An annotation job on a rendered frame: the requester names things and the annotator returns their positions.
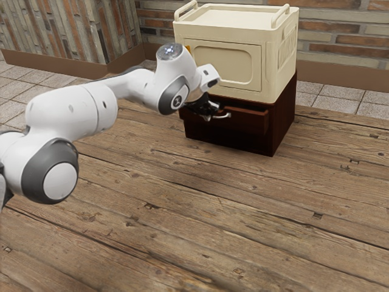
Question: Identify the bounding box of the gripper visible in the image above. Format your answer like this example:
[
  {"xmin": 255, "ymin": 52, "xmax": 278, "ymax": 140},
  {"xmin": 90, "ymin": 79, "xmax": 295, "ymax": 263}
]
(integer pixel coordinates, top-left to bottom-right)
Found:
[{"xmin": 184, "ymin": 94, "xmax": 220, "ymax": 122}]

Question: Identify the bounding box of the cream box with lid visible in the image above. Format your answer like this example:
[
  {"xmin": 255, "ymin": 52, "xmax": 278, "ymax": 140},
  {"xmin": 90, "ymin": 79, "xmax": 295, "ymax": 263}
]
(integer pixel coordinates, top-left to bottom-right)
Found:
[{"xmin": 172, "ymin": 0, "xmax": 300, "ymax": 103}]

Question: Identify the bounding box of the dark brown wooden cabinet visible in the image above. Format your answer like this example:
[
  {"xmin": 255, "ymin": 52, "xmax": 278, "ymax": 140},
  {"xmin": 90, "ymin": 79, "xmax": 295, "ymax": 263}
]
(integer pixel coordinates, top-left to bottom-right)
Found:
[{"xmin": 178, "ymin": 70, "xmax": 298, "ymax": 158}]

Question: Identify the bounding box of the dark brown cabinet drawer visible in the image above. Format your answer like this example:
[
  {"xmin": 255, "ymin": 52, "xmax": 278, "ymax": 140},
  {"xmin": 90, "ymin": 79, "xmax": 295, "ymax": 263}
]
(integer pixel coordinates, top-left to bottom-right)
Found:
[{"xmin": 181, "ymin": 103, "xmax": 270, "ymax": 136}]

